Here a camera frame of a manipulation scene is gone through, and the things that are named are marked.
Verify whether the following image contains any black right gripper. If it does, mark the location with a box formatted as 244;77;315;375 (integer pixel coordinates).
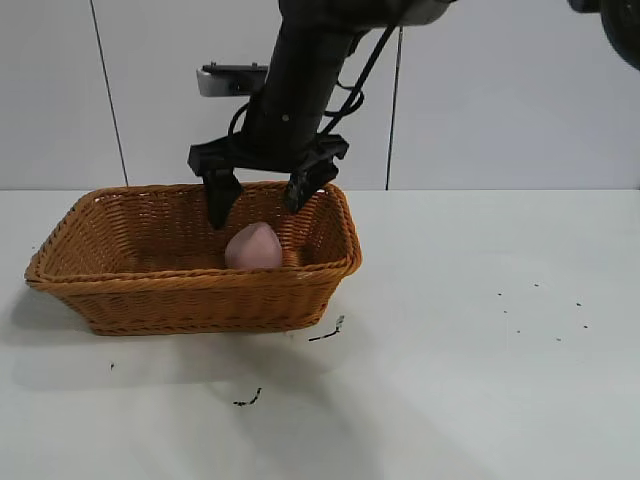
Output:
188;101;350;231

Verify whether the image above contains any pink peach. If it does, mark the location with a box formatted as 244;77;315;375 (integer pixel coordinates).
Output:
224;223;283;271

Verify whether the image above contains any brown woven wicker basket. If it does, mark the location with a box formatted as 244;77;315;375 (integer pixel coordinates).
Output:
24;181;364;337

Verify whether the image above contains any black camera cable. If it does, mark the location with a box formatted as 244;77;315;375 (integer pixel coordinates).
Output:
227;101;252;138

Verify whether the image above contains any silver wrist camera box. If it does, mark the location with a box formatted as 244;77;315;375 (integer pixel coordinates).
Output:
195;61;270;98

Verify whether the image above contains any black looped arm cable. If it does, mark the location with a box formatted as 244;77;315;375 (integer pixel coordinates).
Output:
319;20;402;139

